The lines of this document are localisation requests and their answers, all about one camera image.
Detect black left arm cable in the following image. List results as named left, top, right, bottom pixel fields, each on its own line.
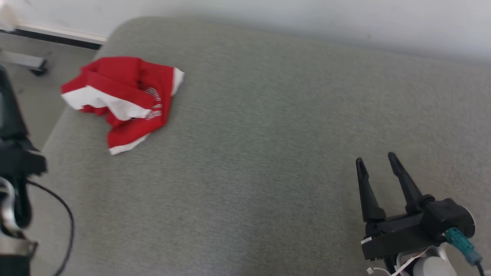
left=25, top=179, right=75, bottom=276

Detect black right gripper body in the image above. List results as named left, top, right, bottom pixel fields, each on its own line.
left=361, top=209, right=442, bottom=274

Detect red Bulls shorts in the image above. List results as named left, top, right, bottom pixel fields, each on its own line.
left=61, top=56, right=185, bottom=156

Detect black white wall baseboard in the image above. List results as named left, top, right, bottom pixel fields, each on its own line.
left=0, top=21, right=108, bottom=50

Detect teal cable connector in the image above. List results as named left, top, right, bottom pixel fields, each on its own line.
left=445, top=227, right=483, bottom=266

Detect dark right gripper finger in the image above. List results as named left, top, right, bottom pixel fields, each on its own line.
left=356, top=157, right=387, bottom=223
left=387, top=152, right=435, bottom=214

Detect grey metal frame bar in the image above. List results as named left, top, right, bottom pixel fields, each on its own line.
left=0, top=50, right=48, bottom=76

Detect grey fabric sofa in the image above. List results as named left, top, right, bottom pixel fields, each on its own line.
left=27, top=15, right=491, bottom=276

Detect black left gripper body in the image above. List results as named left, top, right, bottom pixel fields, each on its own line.
left=0, top=136, right=47, bottom=185

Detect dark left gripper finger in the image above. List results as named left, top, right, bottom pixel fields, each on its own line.
left=0, top=65, right=28, bottom=139

